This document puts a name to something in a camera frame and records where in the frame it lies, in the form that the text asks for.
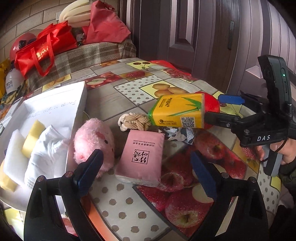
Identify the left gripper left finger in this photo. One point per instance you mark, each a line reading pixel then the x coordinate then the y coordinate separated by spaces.
pixel 43 220

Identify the red plastic bag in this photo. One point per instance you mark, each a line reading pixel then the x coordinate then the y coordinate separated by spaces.
pixel 105 25

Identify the pink plush toy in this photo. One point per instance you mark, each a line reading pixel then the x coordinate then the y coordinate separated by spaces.
pixel 95 134

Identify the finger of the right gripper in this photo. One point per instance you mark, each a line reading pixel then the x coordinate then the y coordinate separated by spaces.
pixel 231 99
pixel 233 122

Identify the yellow shopping bag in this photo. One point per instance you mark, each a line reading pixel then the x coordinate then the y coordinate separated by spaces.
pixel 5 67

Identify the red tote bag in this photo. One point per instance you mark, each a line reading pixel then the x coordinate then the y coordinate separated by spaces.
pixel 40 54

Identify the red safety helmet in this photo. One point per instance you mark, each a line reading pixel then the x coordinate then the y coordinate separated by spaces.
pixel 20 43

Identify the red plush apple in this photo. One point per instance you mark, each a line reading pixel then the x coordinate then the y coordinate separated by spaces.
pixel 210 106

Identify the yellow tissue pack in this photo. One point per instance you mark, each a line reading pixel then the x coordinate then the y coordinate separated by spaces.
pixel 179 111

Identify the braided rope knot toy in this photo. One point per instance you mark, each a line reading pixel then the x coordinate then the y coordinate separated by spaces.
pixel 134 121

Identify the white shallow box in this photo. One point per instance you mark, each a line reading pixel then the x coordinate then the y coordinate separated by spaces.
pixel 60 107

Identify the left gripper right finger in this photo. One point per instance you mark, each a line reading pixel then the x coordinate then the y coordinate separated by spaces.
pixel 249 220

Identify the cream foam roll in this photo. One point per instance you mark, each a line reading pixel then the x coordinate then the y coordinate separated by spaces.
pixel 77 14

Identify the white safety helmet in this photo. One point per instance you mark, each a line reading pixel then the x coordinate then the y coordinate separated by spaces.
pixel 14 79

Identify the small yellow sponge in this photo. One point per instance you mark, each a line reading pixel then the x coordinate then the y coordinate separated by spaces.
pixel 32 137

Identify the white foam block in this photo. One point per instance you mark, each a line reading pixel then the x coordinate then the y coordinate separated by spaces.
pixel 15 162

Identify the black white spotted cloth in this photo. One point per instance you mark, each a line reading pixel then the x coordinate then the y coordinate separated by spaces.
pixel 184 135

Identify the plaid covered bench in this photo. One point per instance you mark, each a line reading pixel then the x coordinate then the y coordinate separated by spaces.
pixel 80 58

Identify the pink tissue pack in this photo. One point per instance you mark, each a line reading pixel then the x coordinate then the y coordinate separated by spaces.
pixel 141 159

